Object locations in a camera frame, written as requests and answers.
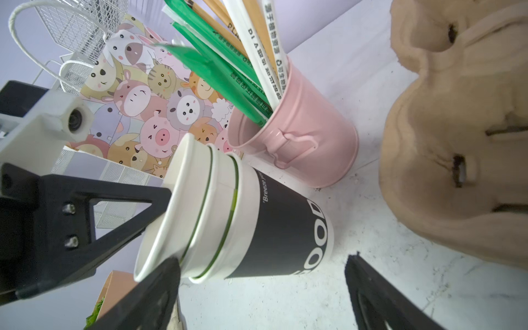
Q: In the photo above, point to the cartoon animal paper gift bag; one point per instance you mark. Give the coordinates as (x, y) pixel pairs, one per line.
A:
(145, 101)

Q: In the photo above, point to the pink metal bucket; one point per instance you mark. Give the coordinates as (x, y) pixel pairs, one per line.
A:
(305, 136)

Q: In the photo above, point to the paper cups black sleeve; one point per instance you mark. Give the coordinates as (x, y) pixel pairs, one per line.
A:
(226, 219)

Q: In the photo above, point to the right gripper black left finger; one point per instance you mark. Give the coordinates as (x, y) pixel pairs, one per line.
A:
(149, 305)

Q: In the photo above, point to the stacked pulp cup carriers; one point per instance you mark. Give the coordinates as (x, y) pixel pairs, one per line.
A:
(453, 165)

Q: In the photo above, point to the white wire basket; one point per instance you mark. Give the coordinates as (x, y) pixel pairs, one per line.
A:
(81, 27)

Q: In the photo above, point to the kraft bowl with green plant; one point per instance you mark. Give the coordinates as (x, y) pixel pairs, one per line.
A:
(118, 284)

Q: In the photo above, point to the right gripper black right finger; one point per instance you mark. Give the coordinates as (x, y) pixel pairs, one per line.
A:
(377, 304)

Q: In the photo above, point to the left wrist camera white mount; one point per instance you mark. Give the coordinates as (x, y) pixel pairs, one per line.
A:
(37, 123)

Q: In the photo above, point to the green wrapped straw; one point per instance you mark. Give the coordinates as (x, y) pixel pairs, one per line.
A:
(204, 58)

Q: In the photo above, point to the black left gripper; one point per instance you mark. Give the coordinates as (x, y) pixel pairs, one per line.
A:
(87, 222)

